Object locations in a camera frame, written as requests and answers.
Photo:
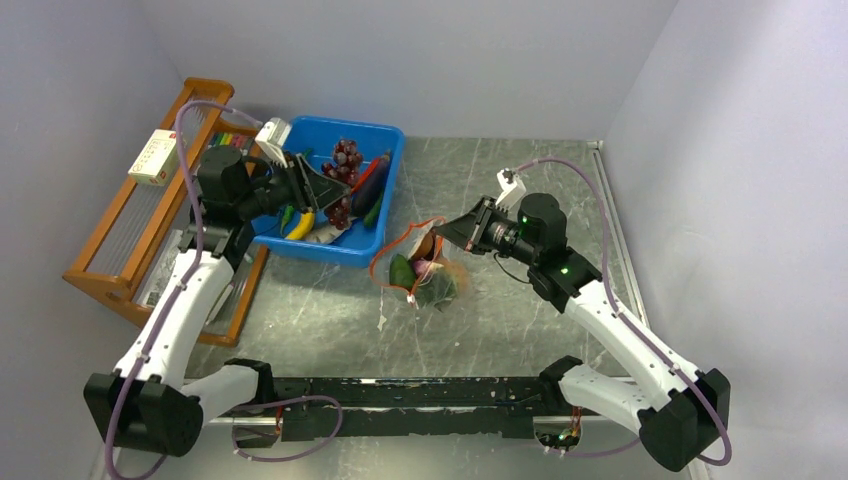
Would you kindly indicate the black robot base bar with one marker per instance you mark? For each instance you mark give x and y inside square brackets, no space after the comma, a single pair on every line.
[428,406]

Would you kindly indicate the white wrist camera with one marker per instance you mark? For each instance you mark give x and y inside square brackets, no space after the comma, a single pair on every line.
[271,138]
[512,189]

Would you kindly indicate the clear packaged item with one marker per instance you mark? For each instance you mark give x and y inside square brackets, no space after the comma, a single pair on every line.
[160,271]

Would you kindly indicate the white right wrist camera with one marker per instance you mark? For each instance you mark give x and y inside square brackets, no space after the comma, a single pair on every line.
[512,189]

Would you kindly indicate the orange toy pineapple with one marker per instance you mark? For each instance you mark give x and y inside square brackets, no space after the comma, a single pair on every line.
[442,284]

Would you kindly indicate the green toy lime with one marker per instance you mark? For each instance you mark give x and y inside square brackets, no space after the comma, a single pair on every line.
[401,273]

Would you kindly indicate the dark toy grape bunch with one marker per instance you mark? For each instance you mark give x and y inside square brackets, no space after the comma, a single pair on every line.
[344,167]

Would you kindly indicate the white cardboard box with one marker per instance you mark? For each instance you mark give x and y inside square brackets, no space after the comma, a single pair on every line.
[157,161]

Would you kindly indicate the wooden shelf rack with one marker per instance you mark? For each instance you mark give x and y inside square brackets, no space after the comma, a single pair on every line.
[118,258]

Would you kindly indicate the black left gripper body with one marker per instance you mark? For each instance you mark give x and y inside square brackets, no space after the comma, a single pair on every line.
[273,191]

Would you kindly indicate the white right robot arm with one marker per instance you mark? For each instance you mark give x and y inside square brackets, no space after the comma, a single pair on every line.
[676,409]

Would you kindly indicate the silver toy fish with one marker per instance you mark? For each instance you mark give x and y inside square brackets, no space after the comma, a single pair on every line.
[325,234]

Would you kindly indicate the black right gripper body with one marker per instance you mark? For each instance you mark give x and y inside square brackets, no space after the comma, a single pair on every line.
[503,236]

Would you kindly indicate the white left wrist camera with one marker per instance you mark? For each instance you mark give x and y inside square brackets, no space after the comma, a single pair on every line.
[271,138]

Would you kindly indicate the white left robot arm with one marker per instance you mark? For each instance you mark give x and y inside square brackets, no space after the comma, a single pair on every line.
[145,402]

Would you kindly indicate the green toy pepper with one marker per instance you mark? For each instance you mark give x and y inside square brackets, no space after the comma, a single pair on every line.
[370,219]

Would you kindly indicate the orange toy carrot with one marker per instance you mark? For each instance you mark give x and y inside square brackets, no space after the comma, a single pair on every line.
[366,173]

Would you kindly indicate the long green toy bean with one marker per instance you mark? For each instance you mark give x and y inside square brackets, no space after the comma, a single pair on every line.
[285,218]

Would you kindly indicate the blue plastic bin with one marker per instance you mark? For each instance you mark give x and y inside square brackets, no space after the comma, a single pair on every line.
[358,245]

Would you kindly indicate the yellow toy banana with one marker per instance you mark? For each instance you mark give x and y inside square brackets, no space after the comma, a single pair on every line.
[303,227]

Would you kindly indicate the clear zip top bag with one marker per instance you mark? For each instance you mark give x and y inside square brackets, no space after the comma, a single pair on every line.
[378,268]

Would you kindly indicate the coloured marker set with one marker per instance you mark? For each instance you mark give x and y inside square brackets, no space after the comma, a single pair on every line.
[240,141]

